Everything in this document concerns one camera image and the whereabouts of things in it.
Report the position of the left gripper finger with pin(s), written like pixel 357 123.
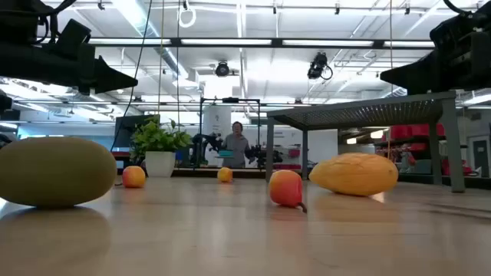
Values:
pixel 111 80

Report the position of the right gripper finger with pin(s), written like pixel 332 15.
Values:
pixel 418 76

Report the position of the grey perforated metal shelf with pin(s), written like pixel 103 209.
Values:
pixel 364 113

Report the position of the round red orange peach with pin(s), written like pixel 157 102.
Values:
pixel 133 177

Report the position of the olive green oval fruit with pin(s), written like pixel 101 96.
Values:
pixel 53 172

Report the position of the long yellow orange fruit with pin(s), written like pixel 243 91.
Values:
pixel 354 174

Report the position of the small yellow orange fruit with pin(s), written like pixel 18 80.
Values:
pixel 225 175

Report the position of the red orange pear-shaped fruit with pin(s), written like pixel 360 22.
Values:
pixel 285 188

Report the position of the black background robot arm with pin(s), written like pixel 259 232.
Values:
pixel 207 143
pixel 264 156

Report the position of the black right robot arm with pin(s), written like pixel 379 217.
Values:
pixel 484 11

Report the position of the black computer monitor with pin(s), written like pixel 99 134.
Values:
pixel 124 132

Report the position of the red storage bins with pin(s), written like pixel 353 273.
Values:
pixel 406 131

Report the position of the green plant in white pot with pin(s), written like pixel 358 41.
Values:
pixel 159 153

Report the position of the person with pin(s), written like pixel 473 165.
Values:
pixel 237 147

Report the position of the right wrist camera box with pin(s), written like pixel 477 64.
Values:
pixel 452 30

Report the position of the round black ceiling camera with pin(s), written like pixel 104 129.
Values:
pixel 222 69

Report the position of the black background station frame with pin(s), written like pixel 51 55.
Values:
pixel 230 100

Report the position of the black aluminium rig frame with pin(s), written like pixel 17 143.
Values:
pixel 199 173

